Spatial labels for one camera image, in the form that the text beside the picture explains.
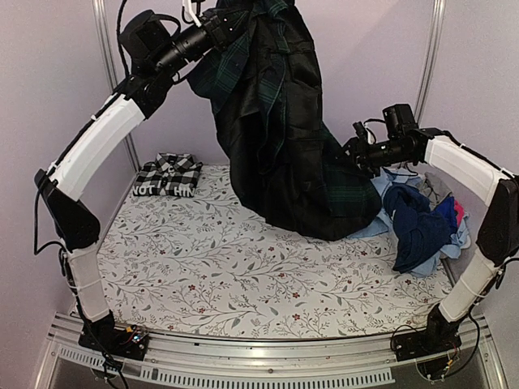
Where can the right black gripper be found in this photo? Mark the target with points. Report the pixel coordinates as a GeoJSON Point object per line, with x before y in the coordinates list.
{"type": "Point", "coordinates": [356, 146]}

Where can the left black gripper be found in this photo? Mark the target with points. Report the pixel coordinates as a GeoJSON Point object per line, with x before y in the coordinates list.
{"type": "Point", "coordinates": [220, 31]}

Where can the dark green plaid garment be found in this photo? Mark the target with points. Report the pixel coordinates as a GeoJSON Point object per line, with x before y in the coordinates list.
{"type": "Point", "coordinates": [265, 90]}

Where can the black white checkered shirt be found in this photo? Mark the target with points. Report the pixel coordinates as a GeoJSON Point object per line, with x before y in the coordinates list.
{"type": "Point", "coordinates": [170, 174]}

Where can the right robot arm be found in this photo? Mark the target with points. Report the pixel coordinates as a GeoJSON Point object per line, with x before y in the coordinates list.
{"type": "Point", "coordinates": [496, 187]}

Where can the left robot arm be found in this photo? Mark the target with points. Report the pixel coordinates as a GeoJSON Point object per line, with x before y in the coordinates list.
{"type": "Point", "coordinates": [156, 57]}

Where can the light blue garment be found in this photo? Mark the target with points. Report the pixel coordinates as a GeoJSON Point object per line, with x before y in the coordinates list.
{"type": "Point", "coordinates": [383, 224]}

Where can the grey garment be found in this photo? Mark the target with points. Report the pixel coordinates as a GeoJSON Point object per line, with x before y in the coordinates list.
{"type": "Point", "coordinates": [433, 188]}

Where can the pink garment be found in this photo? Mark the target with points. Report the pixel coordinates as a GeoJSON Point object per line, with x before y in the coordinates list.
{"type": "Point", "coordinates": [459, 212]}

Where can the floral patterned table mat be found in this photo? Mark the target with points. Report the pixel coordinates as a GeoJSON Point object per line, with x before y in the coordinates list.
{"type": "Point", "coordinates": [208, 266]}

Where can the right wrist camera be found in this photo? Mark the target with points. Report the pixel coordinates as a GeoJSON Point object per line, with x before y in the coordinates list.
{"type": "Point", "coordinates": [364, 133]}

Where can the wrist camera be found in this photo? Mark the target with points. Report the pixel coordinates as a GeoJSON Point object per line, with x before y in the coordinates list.
{"type": "Point", "coordinates": [190, 14]}
{"type": "Point", "coordinates": [364, 133]}

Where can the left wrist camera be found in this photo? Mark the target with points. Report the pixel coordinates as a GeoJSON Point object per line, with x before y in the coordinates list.
{"type": "Point", "coordinates": [190, 14]}

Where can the left aluminium frame post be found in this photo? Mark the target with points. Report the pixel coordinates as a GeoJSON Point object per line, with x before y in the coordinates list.
{"type": "Point", "coordinates": [107, 45]}

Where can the aluminium frame post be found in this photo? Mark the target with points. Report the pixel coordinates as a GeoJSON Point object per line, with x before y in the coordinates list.
{"type": "Point", "coordinates": [107, 45]}
{"type": "Point", "coordinates": [433, 45]}

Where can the right aluminium frame post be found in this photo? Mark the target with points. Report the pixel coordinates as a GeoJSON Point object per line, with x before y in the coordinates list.
{"type": "Point", "coordinates": [433, 45]}

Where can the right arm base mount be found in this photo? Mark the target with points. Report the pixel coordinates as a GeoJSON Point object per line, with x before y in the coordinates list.
{"type": "Point", "coordinates": [409, 343]}

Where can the front aluminium rail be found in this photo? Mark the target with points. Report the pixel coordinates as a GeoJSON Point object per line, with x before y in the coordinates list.
{"type": "Point", "coordinates": [189, 361]}

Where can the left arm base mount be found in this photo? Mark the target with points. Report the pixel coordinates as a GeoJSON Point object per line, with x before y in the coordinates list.
{"type": "Point", "coordinates": [130, 343]}

